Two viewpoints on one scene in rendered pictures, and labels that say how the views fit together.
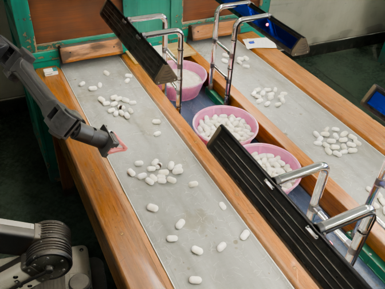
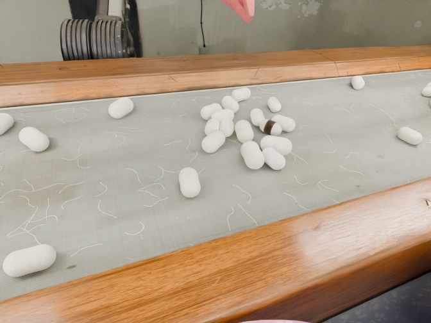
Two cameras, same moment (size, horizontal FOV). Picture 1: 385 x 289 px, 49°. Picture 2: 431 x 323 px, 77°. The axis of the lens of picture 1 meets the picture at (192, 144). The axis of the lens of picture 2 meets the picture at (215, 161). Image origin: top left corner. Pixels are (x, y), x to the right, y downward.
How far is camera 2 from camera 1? 1.38 m
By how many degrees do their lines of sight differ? 70
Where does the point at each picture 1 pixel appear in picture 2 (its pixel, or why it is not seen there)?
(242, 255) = not seen: outside the picture
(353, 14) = not seen: outside the picture
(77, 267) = not seen: hidden behind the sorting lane
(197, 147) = (393, 205)
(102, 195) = (170, 62)
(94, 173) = (228, 59)
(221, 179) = (181, 266)
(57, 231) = (99, 27)
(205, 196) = (127, 216)
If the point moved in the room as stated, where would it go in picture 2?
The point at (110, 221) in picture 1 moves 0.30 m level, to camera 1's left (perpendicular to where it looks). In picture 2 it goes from (102, 63) to (156, 27)
